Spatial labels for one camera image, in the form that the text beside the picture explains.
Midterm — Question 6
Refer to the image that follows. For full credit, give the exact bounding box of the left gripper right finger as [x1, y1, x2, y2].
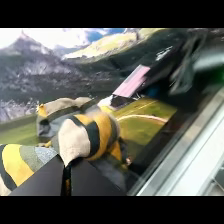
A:
[69, 157, 126, 197]

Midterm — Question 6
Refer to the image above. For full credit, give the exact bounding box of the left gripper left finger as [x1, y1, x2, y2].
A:
[9, 154, 65, 197]

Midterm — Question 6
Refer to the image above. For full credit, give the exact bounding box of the striped sweater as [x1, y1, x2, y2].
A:
[0, 96, 130, 197]

